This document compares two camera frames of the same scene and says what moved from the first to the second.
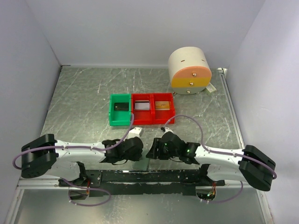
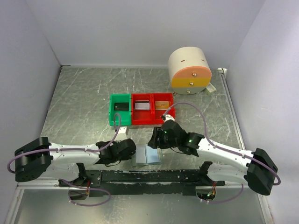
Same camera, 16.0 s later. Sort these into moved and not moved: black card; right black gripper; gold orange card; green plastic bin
Moved: right black gripper
Not moved: gold orange card; green plastic bin; black card
